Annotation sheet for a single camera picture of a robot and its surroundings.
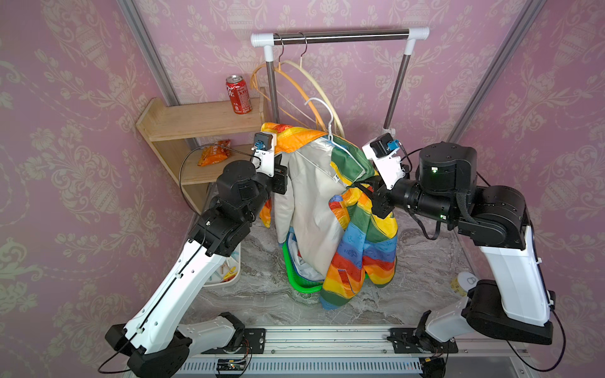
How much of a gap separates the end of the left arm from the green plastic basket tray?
360mm

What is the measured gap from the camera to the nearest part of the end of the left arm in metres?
0.51

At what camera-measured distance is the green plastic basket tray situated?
2.55ft

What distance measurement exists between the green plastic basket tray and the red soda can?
493mm

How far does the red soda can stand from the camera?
76cm

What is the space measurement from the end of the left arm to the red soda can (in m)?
0.39
